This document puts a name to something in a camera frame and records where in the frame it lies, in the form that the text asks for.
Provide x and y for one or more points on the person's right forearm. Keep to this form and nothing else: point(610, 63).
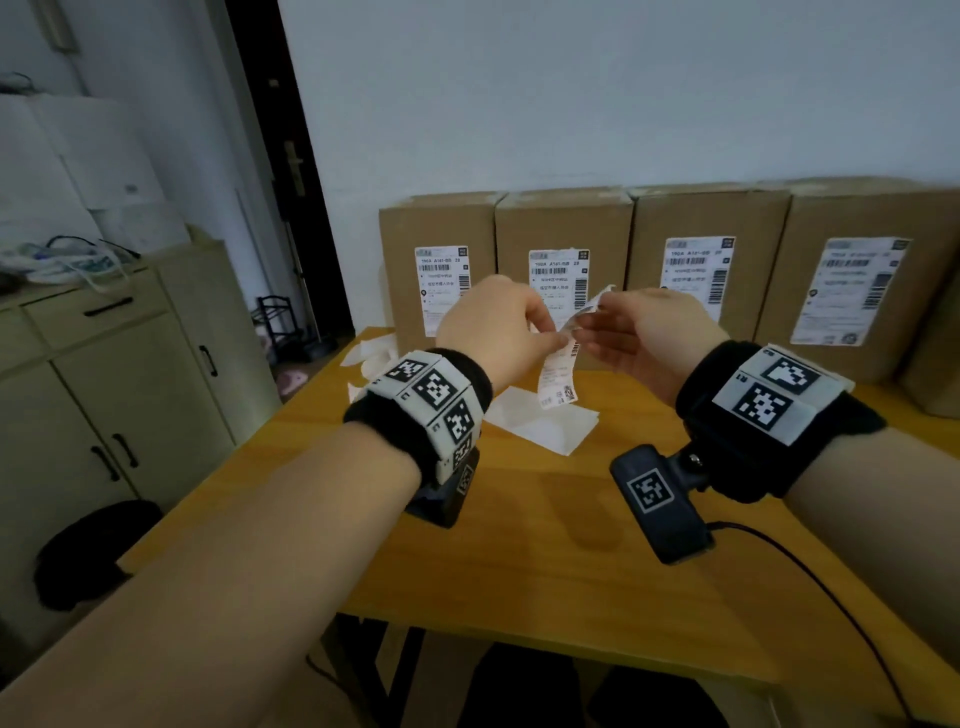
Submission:
point(892, 525)

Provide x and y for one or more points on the black device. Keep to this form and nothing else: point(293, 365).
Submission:
point(7, 283)

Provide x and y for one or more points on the cream wooden cabinet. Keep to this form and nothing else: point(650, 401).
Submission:
point(150, 390)

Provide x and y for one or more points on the person's right hand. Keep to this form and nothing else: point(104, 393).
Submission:
point(660, 337)

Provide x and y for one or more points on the black shoe rack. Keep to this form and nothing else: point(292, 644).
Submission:
point(274, 304)

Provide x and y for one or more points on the person's right leg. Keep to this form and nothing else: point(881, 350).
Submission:
point(660, 701)

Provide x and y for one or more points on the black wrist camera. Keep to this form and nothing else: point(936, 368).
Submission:
point(660, 502)
point(446, 502)

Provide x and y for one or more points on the black wristband with marker tiles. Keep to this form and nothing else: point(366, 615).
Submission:
point(765, 405)
point(427, 397)

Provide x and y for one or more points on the person's left forearm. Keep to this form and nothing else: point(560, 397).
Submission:
point(210, 600)

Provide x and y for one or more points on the person's left hand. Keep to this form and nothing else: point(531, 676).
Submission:
point(495, 330)

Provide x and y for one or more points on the person's left leg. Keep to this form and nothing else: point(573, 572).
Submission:
point(525, 690)

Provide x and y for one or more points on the brown cardboard box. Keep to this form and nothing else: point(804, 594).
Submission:
point(645, 217)
point(937, 360)
point(397, 300)
point(514, 225)
point(930, 300)

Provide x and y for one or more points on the white carton with small mark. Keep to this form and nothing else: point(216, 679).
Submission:
point(112, 150)

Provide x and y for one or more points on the person's leg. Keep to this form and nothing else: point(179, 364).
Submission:
point(525, 690)
point(660, 701)

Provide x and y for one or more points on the pink slipper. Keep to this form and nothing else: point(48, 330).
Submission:
point(292, 382)

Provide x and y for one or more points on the shipping label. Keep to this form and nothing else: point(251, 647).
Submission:
point(847, 300)
point(697, 262)
point(559, 379)
point(435, 292)
point(559, 274)

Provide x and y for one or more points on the mop with dark base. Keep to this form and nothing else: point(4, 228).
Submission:
point(322, 349)

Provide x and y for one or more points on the large white carton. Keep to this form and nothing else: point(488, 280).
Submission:
point(30, 165)

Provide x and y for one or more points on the black round stool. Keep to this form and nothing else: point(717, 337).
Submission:
point(97, 555)

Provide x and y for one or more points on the black metal table leg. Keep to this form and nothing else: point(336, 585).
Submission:
point(397, 675)

